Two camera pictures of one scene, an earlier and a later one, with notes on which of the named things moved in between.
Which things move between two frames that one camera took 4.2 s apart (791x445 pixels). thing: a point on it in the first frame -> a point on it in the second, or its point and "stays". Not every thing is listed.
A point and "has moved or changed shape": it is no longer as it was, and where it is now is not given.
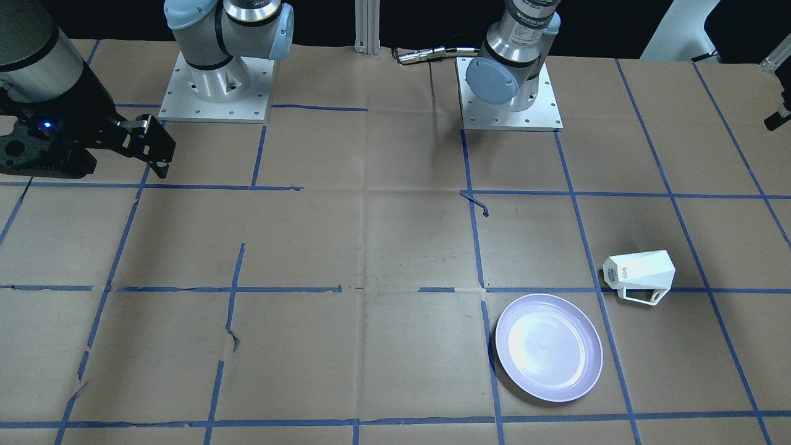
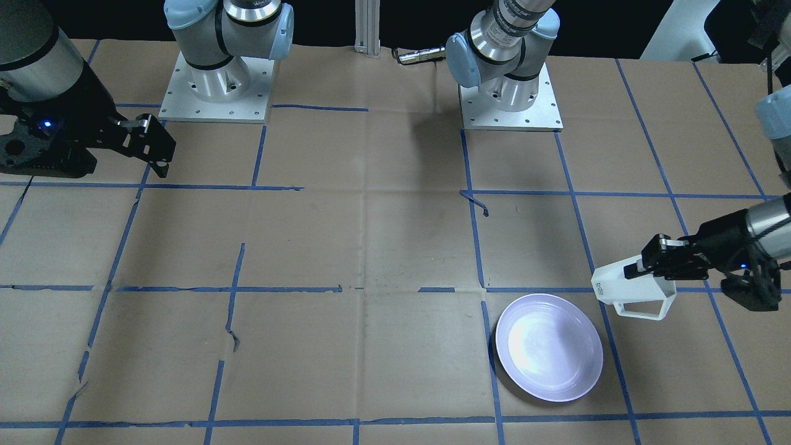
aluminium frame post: [367, 18] stays
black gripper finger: [778, 118] -> [725, 244]
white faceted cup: [649, 270] has moved or changed shape
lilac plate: [549, 346] stays
